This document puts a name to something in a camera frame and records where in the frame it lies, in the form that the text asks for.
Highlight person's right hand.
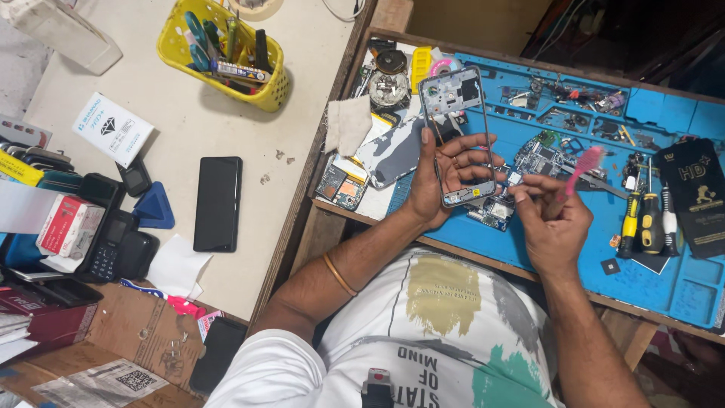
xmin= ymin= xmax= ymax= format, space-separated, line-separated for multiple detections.
xmin=508 ymin=173 xmax=594 ymax=280

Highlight person's left hand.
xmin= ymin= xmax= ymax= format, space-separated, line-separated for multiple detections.
xmin=408 ymin=127 xmax=512 ymax=230

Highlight grey phone frame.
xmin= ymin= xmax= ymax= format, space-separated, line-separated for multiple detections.
xmin=418 ymin=65 xmax=499 ymax=209

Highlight blue silicone repair mat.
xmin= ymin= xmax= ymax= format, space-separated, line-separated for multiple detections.
xmin=388 ymin=52 xmax=725 ymax=331

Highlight grey phone back cover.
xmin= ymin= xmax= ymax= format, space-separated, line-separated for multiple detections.
xmin=355 ymin=116 xmax=448 ymax=190

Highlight metal tweezers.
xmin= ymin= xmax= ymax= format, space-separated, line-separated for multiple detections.
xmin=561 ymin=165 xmax=631 ymax=200

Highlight small phone circuit board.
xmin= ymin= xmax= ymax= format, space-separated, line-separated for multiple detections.
xmin=466 ymin=193 xmax=517 ymax=232

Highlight large phone motherboard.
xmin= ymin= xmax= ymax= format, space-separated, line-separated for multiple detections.
xmin=512 ymin=131 xmax=578 ymax=179

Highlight opened phone with orange part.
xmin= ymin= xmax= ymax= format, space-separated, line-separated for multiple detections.
xmin=315 ymin=154 xmax=370 ymax=212

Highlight black and yellow screwdriver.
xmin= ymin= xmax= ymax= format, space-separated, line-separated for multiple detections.
xmin=640 ymin=158 xmax=666 ymax=255

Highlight white frayed cloth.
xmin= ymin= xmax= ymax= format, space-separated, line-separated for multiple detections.
xmin=323 ymin=94 xmax=373 ymax=158

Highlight white and black screwdriver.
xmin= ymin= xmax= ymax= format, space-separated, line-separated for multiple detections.
xmin=660 ymin=184 xmax=680 ymax=257

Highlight round metal parts dish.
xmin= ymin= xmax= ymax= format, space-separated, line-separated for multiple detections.
xmin=368 ymin=50 xmax=412 ymax=111

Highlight gold bangle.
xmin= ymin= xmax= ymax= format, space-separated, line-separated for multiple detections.
xmin=322 ymin=253 xmax=359 ymax=298

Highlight yellow plastic holder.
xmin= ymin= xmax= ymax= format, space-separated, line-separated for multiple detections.
xmin=410 ymin=46 xmax=433 ymax=95

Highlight black screen protector packet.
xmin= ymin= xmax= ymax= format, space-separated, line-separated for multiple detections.
xmin=653 ymin=138 xmax=725 ymax=260

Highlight white printed t-shirt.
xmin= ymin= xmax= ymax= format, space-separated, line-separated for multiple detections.
xmin=204 ymin=246 xmax=561 ymax=408

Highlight yellow basket of tools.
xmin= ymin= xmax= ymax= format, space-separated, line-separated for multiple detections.
xmin=157 ymin=0 xmax=291 ymax=113

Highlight black chest device red button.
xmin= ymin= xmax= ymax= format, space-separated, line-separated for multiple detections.
xmin=361 ymin=368 xmax=395 ymax=408

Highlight black smartphone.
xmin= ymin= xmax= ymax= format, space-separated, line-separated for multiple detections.
xmin=193 ymin=156 xmax=244 ymax=253

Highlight beige tape roll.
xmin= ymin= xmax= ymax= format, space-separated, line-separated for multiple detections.
xmin=228 ymin=0 xmax=285 ymax=22

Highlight small pink packet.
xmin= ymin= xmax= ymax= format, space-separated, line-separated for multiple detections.
xmin=196 ymin=309 xmax=225 ymax=342

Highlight white paper sheet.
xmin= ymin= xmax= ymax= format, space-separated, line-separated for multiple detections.
xmin=145 ymin=234 xmax=213 ymax=301

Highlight black phone with case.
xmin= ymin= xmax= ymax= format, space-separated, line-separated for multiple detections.
xmin=189 ymin=316 xmax=249 ymax=397

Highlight blue triangular pry tool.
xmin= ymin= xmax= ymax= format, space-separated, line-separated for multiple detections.
xmin=132 ymin=181 xmax=176 ymax=230

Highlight blue and pink toothbrush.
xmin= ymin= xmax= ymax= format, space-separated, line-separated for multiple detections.
xmin=119 ymin=278 xmax=207 ymax=320

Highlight small black phone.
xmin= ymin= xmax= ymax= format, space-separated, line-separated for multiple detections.
xmin=116 ymin=159 xmax=153 ymax=198

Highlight white packet with diamond print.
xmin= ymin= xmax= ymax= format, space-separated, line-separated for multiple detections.
xmin=72 ymin=92 xmax=155 ymax=169

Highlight black keypad phone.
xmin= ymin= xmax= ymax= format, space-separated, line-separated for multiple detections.
xmin=88 ymin=210 xmax=136 ymax=282

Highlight red and white box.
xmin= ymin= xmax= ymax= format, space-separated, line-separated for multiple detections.
xmin=36 ymin=194 xmax=106 ymax=258

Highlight paper with printed code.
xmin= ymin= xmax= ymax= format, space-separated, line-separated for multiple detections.
xmin=31 ymin=358 xmax=170 ymax=408

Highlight pile of phones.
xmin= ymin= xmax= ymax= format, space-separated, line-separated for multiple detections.
xmin=0 ymin=116 xmax=128 ymax=210

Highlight white paper strip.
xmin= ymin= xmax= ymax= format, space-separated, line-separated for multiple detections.
xmin=0 ymin=179 xmax=74 ymax=235

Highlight maroon cardboard box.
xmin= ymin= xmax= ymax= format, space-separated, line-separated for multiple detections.
xmin=0 ymin=278 xmax=104 ymax=358

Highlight yellow handled screwdriver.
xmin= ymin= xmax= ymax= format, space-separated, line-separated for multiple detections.
xmin=616 ymin=170 xmax=642 ymax=260

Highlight white cable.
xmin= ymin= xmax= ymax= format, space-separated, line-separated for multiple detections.
xmin=322 ymin=0 xmax=367 ymax=23

